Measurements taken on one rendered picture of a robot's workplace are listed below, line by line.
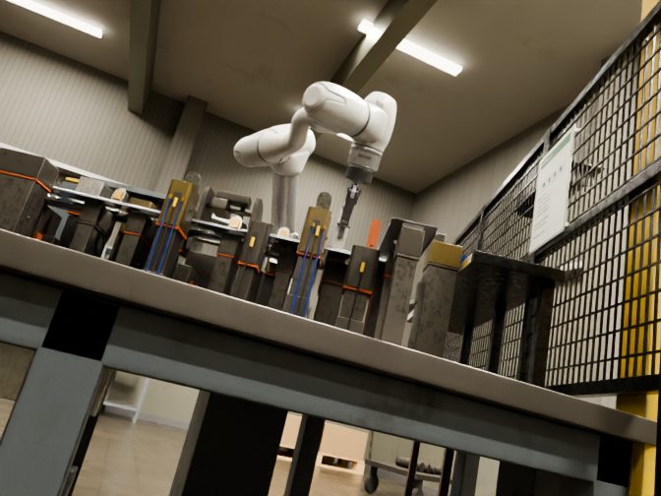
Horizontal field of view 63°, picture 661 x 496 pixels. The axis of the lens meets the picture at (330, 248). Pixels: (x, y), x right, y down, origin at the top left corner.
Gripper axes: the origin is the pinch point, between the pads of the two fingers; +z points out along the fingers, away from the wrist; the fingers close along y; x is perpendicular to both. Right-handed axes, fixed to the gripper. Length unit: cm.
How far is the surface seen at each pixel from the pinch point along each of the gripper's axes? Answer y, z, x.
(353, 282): 26.5, 8.4, 6.9
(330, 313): 7.4, 20.1, 3.7
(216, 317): 85, 12, -9
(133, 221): 8, 12, -55
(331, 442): -491, 252, 51
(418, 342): 22.8, 17.9, 26.1
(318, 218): 23.8, -3.3, -5.6
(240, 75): -550, -152, -202
